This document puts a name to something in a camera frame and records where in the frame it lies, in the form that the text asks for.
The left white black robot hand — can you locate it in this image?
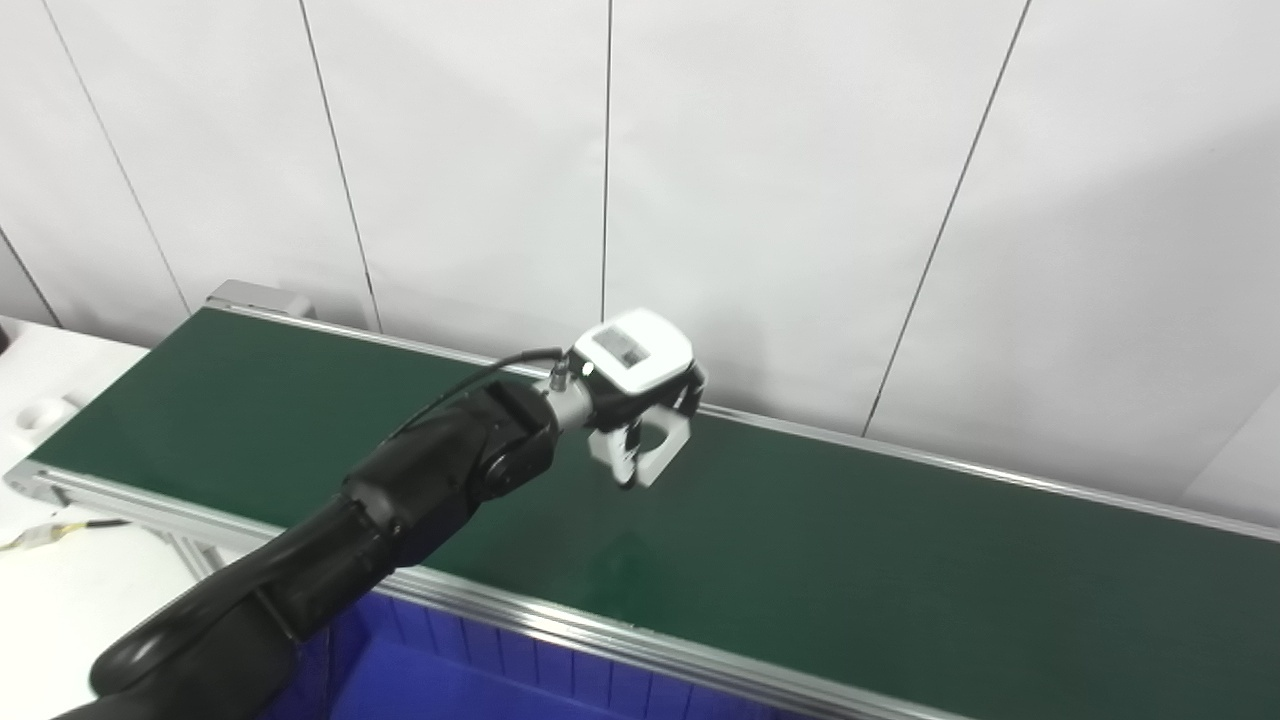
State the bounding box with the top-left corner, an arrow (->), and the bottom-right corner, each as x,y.
570,307 -> 709,491

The white square part round hole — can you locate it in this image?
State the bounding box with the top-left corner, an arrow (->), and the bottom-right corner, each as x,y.
588,408 -> 693,489

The blue plastic bin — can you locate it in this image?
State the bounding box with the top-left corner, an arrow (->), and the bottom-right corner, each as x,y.
255,590 -> 831,720

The grey conveyor motor housing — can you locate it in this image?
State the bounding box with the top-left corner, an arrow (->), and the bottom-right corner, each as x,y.
207,280 -> 317,319

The aluminium conveyor leg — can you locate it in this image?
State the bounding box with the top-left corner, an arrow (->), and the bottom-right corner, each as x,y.
150,530 -> 227,583

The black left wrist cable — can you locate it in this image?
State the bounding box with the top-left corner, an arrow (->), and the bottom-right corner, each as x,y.
393,346 -> 579,438

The green conveyor belt aluminium frame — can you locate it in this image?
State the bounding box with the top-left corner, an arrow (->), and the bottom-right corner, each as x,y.
5,280 -> 1280,720

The yellow connector with cable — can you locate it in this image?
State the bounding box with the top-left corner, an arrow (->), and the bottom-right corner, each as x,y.
0,518 -> 131,554

